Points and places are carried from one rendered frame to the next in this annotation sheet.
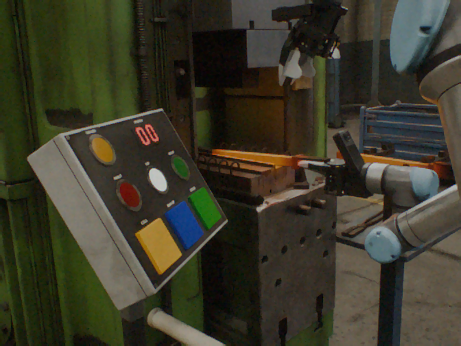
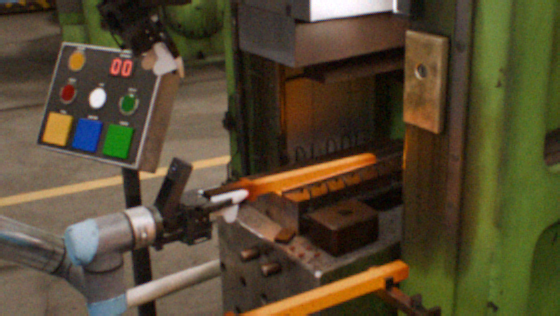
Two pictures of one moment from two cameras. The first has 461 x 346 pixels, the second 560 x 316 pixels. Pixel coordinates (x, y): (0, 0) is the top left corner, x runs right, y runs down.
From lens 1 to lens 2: 232 cm
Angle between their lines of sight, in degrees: 92
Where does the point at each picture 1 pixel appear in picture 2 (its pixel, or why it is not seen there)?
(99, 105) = not seen: hidden behind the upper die
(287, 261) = (247, 300)
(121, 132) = (102, 57)
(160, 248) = (53, 129)
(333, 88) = not seen: outside the picture
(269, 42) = (261, 26)
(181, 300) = not seen: hidden behind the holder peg
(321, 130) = (484, 231)
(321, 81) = (490, 137)
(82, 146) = (68, 53)
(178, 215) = (84, 125)
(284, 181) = (283, 216)
